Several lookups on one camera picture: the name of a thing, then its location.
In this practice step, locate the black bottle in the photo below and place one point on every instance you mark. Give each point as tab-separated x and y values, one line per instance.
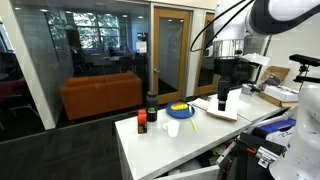
151	106

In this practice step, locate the white cup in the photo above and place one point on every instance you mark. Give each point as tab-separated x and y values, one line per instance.
172	128

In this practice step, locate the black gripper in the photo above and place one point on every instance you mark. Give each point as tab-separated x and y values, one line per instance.
232	72

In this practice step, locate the blue plate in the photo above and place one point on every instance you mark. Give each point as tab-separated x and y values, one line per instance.
183	114

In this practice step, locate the open cardboard box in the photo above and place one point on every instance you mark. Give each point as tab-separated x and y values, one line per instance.
274	76

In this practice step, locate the small grey tape roll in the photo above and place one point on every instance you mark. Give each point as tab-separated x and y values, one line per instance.
246	89

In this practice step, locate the yellow-green marker pen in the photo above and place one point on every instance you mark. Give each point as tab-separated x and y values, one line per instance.
194	125

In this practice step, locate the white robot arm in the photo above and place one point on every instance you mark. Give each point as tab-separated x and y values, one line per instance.
236	19

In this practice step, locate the white flat box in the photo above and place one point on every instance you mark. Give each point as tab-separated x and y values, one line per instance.
281	93

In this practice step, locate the orange sofa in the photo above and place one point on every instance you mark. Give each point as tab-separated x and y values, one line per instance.
89	96

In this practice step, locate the black camera on stand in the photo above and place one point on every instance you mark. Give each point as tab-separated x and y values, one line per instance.
305	62

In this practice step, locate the yellow corn toy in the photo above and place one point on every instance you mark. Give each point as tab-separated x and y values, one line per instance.
179	106

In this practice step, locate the white open notebook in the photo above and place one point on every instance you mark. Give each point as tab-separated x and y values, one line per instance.
225	111

